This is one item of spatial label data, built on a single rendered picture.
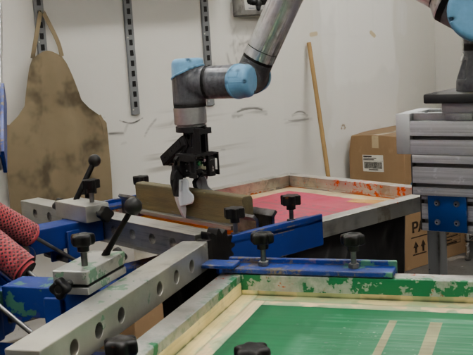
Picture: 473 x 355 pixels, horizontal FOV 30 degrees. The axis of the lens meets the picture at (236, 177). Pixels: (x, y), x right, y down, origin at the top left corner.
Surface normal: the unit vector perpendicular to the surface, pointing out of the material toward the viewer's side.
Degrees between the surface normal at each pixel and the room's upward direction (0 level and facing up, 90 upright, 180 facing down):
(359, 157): 90
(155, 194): 90
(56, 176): 90
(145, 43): 90
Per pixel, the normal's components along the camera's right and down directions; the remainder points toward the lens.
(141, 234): -0.75, 0.15
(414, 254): 0.63, 0.08
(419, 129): -0.57, 0.16
